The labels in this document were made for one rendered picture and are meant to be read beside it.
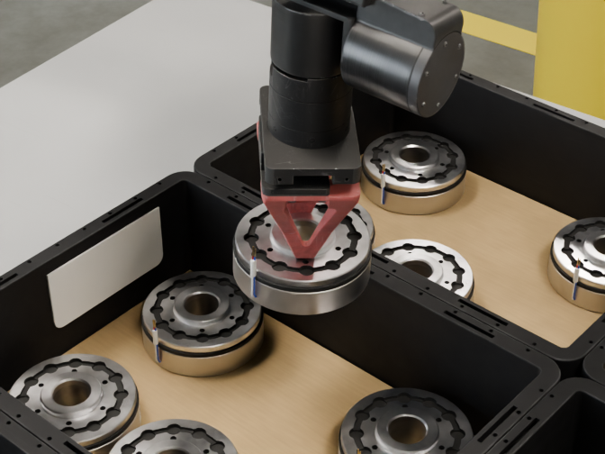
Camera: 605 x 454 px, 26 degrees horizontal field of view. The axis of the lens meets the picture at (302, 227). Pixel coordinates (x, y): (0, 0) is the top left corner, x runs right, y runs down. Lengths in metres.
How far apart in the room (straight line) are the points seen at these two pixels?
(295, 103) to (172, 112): 0.82
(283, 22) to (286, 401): 0.36
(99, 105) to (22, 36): 1.68
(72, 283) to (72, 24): 2.33
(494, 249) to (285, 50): 0.45
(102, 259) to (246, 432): 0.19
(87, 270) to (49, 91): 0.67
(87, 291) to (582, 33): 1.78
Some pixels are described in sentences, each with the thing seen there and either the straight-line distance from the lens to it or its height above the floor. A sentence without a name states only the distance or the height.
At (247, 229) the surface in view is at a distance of 0.98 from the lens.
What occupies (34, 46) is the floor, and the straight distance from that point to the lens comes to 3.32.
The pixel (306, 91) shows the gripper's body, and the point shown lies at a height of 1.14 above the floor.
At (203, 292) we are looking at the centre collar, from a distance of 1.13.
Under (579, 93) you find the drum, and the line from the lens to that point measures 2.82.
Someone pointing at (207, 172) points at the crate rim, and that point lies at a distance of 1.16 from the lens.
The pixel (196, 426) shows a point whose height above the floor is 0.86.
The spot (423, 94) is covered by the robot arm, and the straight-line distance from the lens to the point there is 0.82.
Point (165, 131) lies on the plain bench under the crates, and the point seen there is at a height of 0.70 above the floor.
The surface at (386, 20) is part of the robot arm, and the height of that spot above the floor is 1.20.
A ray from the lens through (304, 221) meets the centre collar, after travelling 0.98.
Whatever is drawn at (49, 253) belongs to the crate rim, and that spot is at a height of 0.93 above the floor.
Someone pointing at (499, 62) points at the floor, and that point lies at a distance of 3.22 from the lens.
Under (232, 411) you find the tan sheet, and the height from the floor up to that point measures 0.83.
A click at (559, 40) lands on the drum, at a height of 0.26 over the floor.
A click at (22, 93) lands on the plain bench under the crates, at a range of 1.75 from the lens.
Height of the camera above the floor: 1.59
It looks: 37 degrees down
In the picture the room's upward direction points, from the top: straight up
